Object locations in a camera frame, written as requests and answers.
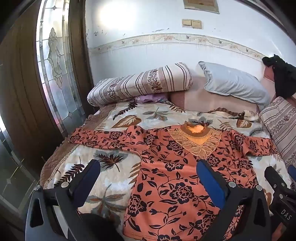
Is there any orange floral blouse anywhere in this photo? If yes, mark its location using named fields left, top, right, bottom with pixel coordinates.
left=69, top=124, right=281, bottom=241

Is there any long striped floral pillow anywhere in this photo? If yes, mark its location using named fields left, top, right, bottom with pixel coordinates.
left=87, top=62, right=194, bottom=107

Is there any leaf print blanket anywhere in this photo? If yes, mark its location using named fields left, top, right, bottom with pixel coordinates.
left=39, top=101, right=296, bottom=241

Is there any wooden door with leaded glass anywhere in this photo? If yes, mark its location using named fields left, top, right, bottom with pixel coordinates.
left=0, top=0, right=94, bottom=211

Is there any black cloth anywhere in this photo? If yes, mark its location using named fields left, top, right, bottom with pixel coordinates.
left=262, top=54, right=296, bottom=99

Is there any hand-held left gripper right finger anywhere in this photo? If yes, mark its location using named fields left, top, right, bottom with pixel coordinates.
left=196, top=159, right=272, bottom=241

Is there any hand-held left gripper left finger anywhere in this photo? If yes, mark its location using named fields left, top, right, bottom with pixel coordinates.
left=25, top=159, right=101, bottom=241

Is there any pink headboard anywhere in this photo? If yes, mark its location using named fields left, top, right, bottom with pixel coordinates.
left=260, top=66, right=296, bottom=106

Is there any purple cloth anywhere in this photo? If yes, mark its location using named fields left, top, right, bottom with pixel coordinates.
left=135, top=93, right=169, bottom=104

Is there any pink bedsheet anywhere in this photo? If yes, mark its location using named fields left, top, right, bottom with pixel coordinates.
left=170, top=63, right=264, bottom=112

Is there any framed wall picture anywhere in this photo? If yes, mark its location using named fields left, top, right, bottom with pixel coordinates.
left=183, top=0, right=220, bottom=14

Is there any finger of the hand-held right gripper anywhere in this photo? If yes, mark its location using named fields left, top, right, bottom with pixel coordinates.
left=287, top=164, right=296, bottom=180
left=264, top=165, right=288, bottom=194

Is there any short striped floral pillow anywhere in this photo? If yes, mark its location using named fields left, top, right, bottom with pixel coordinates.
left=259, top=96, right=296, bottom=169

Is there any light blue pillow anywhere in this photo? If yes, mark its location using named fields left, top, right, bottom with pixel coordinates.
left=198, top=61, right=271, bottom=112

